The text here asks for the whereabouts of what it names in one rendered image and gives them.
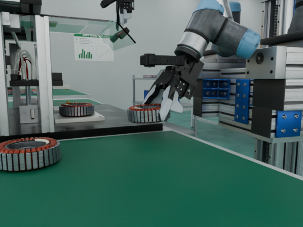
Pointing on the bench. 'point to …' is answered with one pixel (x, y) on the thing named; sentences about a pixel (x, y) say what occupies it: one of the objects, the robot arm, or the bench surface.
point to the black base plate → (80, 126)
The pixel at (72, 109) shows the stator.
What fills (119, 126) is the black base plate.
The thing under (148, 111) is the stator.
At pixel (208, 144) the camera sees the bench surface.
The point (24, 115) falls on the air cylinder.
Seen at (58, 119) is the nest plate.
